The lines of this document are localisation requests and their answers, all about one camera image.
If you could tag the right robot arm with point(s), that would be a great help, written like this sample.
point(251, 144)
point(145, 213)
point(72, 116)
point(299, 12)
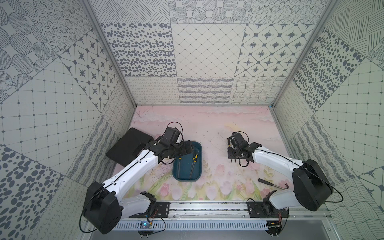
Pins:
point(311, 188)

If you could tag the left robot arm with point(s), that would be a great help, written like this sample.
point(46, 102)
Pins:
point(105, 203)

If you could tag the aluminium mounting rail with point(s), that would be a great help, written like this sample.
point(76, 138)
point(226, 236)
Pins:
point(233, 210)

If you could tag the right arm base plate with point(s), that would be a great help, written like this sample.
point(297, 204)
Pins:
point(258, 209)

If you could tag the perforated cable duct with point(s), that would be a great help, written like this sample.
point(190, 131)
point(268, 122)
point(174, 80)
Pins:
point(157, 225)

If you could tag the teal plastic storage box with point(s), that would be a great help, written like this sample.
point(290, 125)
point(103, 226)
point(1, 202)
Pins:
point(187, 163)

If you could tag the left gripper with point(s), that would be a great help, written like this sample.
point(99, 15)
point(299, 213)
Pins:
point(182, 148)

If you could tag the small green circuit board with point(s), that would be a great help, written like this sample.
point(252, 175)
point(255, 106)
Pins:
point(145, 225)

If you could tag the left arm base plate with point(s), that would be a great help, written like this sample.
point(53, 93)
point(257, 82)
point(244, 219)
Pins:
point(158, 209)

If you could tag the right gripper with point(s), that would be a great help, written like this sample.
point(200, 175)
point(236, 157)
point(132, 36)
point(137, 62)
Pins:
point(230, 154)

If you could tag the black box lid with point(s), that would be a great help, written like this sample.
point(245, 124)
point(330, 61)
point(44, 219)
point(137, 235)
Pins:
point(129, 147)

